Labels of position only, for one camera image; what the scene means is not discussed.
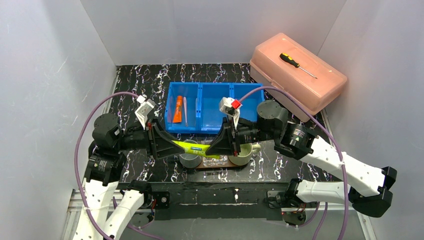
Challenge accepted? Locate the yellow black screwdriver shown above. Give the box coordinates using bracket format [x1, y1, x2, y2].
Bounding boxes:
[279, 53, 317, 79]

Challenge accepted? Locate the grey-blue ceramic mug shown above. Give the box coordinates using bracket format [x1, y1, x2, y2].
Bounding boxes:
[177, 139, 202, 169]

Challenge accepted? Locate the clear plastic toothbrush holder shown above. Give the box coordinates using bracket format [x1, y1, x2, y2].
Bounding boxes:
[202, 155, 228, 167]

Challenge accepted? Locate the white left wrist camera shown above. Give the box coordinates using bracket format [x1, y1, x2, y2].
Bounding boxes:
[134, 95, 156, 129]

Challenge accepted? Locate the light green ceramic mug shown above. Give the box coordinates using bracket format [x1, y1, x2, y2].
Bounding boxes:
[228, 143, 261, 166]

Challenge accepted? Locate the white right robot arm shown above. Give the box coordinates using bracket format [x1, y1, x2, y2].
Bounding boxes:
[205, 97, 397, 218]

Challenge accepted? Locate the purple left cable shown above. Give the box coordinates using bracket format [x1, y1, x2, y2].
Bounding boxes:
[74, 91, 163, 240]

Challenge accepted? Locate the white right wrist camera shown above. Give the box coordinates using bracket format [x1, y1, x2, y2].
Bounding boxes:
[219, 97, 242, 128]

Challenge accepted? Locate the blue three-compartment bin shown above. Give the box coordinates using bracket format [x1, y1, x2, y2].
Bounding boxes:
[164, 82, 262, 134]

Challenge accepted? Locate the orange toothpaste tube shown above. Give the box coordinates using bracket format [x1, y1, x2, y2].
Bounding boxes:
[172, 95, 183, 123]

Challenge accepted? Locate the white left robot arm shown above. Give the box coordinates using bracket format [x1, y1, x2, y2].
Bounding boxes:
[73, 113, 184, 240]

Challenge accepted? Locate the oval wooden tray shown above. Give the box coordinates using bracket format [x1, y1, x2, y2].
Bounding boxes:
[195, 162, 241, 169]

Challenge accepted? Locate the yellow-green toothpaste tube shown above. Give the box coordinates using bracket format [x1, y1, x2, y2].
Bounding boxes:
[173, 140, 221, 159]

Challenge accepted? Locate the pink plastic toolbox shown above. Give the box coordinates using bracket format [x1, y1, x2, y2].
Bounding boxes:
[249, 33, 348, 122]

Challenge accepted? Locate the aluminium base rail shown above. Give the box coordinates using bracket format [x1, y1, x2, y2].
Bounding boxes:
[66, 187, 369, 213]

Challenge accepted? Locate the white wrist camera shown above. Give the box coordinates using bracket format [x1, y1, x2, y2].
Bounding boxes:
[219, 97, 242, 128]
[134, 95, 156, 129]

